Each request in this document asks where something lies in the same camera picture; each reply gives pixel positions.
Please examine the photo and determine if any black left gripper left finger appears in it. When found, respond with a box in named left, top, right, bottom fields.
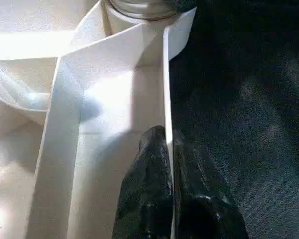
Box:
left=113, top=125, right=175, bottom=239

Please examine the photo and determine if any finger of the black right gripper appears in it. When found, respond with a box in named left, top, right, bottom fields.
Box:
left=163, top=0, right=208, bottom=13

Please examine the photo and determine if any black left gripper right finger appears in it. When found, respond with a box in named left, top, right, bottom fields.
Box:
left=173, top=129, right=249, bottom=239

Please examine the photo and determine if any white plastic table leg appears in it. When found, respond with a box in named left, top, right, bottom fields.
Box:
left=107, top=0, right=178, bottom=20

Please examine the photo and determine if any white plastic table top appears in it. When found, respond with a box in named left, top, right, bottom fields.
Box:
left=0, top=0, right=198, bottom=239

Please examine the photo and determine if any black mat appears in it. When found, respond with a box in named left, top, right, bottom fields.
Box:
left=168, top=0, right=299, bottom=239

